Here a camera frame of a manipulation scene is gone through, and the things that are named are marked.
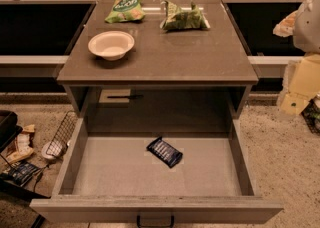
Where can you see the blue rxbar blueberry bar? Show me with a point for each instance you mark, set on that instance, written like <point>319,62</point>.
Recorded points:
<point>165,152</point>

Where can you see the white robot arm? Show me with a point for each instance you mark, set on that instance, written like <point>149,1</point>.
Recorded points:
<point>303,25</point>

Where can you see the grey cabinet with counter top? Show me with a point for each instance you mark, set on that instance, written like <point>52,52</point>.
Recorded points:
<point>183,81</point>

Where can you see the open grey top drawer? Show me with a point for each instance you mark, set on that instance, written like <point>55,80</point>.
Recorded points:
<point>115,179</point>

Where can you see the white paper bowl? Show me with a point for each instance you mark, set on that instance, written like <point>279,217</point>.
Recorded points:
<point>111,45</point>

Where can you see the crumpled green chip bag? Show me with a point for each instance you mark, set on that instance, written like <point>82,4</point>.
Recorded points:
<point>180,19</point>

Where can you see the green chip bag left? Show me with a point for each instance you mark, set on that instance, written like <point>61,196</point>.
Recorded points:
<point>125,11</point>

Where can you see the white round disc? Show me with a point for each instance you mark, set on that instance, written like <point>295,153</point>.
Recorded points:
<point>52,150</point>

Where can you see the snack packages on floor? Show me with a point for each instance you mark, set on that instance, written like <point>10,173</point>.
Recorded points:
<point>21,147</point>

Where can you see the black basket at right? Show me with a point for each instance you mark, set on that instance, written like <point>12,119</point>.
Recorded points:
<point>311,115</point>

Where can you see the black bin at left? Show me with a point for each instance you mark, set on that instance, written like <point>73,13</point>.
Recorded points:
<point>9,129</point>

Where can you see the dark snack packet on floor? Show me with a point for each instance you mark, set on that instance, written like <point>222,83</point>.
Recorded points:
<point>20,173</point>

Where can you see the black wire basket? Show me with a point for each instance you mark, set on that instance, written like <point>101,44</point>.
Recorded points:
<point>65,130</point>

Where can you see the black drawer handle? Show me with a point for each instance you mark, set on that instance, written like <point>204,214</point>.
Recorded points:
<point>155,223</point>

